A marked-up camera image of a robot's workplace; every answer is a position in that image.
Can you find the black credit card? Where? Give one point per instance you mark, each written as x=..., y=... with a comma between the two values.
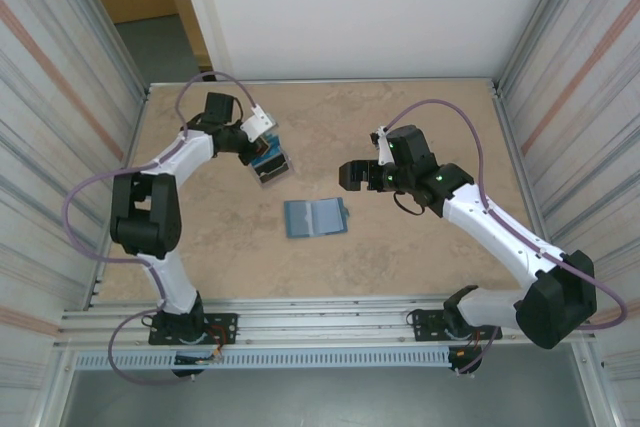
x=272, y=165

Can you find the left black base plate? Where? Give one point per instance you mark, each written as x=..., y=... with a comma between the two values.
x=225, y=322

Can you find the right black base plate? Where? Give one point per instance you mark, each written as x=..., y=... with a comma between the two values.
x=427, y=324

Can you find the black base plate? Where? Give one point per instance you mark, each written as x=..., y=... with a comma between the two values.
x=427, y=324
x=225, y=322

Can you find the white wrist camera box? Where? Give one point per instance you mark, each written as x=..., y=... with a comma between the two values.
x=384, y=147
x=257, y=124

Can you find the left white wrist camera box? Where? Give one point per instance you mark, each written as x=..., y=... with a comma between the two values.
x=257, y=124

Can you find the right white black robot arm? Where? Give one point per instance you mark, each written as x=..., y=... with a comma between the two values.
x=500, y=232

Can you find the wide aluminium extrusion rail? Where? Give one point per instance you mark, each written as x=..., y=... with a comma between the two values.
x=325, y=332

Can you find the blue card holder wallet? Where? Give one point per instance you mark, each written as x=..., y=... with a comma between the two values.
x=310, y=217

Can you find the stack of teal cards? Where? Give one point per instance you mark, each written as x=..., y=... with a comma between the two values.
x=272, y=178

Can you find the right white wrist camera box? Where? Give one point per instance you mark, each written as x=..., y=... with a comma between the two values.
x=384, y=147

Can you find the thin aluminium table rail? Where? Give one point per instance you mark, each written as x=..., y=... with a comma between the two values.
x=325, y=82

